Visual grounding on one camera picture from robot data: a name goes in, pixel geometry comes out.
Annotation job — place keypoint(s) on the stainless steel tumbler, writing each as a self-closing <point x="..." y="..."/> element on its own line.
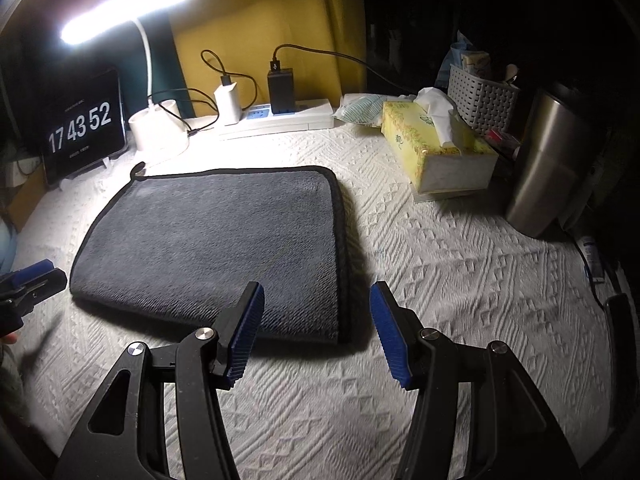
<point x="547" y="160"/>

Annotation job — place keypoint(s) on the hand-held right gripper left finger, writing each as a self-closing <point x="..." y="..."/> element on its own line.
<point x="246" y="332"/>

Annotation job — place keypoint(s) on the tablet with clock display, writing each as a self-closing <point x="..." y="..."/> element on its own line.
<point x="82" y="125"/>

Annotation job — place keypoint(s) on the black usb charger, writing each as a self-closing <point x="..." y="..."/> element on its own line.
<point x="281" y="92"/>

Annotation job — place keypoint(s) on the white and blue tube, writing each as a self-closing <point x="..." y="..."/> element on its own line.
<point x="590" y="257"/>

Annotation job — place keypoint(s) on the white usb charger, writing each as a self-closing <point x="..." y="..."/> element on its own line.
<point x="229" y="102"/>

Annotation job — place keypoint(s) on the white desk lamp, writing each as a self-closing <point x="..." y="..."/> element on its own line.
<point x="150" y="110"/>

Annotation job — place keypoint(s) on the white woven plastic basket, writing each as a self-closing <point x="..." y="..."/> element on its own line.
<point x="480" y="97"/>

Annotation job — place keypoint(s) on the yellow tissue box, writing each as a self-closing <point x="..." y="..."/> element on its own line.
<point x="435" y="147"/>

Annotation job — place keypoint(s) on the white textured table cloth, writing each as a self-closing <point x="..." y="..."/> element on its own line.
<point x="450" y="285"/>

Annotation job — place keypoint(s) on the grey towel with black edge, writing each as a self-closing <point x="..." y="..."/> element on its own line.
<point x="210" y="245"/>

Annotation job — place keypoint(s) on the white tablet stand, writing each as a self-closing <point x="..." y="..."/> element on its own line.
<point x="107" y="162"/>

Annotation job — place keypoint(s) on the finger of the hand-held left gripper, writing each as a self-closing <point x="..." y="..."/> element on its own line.
<point x="37" y="280"/>

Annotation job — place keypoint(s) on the white power strip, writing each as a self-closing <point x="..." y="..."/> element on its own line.
<point x="295" y="119"/>

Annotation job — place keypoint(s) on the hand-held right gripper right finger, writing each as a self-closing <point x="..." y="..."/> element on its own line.
<point x="390" y="330"/>

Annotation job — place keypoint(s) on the wet wipes pack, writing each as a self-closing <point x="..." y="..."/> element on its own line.
<point x="360" y="108"/>

